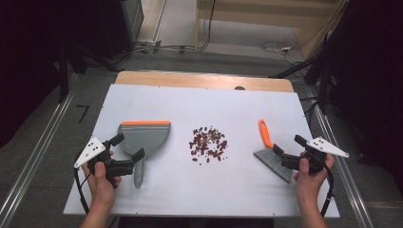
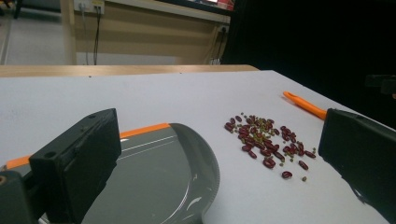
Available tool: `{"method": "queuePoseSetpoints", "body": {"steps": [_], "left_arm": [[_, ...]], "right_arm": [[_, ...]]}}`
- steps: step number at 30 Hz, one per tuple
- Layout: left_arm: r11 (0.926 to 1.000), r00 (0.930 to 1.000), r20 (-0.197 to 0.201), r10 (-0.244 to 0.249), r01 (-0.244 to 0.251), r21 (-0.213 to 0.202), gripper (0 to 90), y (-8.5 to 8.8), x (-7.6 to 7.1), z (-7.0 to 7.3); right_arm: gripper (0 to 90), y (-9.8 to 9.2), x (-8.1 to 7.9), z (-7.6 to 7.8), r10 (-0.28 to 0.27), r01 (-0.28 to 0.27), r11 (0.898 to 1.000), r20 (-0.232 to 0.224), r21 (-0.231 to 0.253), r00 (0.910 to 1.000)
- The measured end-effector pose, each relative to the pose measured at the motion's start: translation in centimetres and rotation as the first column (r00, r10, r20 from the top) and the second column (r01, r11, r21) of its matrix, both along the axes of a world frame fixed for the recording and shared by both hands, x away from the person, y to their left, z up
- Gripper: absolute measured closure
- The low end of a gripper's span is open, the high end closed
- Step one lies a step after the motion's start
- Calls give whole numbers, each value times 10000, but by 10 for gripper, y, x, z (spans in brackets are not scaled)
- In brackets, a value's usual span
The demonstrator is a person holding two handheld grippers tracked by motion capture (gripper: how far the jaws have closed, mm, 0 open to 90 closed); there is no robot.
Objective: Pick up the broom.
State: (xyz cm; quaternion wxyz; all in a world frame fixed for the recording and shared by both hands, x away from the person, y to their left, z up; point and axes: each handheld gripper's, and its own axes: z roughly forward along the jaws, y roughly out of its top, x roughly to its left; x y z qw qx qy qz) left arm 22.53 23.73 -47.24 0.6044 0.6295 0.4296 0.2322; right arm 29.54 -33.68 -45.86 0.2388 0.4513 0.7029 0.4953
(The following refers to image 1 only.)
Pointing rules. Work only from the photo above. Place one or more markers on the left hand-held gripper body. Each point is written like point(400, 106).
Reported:
point(95, 150)

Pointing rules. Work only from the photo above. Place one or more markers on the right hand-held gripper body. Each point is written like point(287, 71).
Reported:
point(326, 147)

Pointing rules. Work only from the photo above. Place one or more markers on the grey dustpan with orange edge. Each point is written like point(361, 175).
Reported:
point(145, 137)

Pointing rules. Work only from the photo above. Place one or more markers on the pile of red beans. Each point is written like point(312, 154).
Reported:
point(207, 144)

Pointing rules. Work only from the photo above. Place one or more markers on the person's left hand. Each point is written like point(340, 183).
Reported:
point(99, 190)

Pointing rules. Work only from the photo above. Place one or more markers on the person's right hand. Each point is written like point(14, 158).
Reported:
point(309, 186)

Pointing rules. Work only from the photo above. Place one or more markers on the black stand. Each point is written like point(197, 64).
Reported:
point(63, 72)
point(323, 88)

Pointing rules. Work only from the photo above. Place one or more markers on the white board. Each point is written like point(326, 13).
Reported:
point(196, 190)

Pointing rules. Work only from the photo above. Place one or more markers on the wooden table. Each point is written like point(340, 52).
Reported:
point(190, 80)

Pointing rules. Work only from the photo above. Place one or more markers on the dark cabinet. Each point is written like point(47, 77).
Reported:
point(120, 25)

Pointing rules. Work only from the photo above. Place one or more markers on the metal floor rail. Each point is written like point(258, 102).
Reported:
point(31, 164)
point(345, 183)

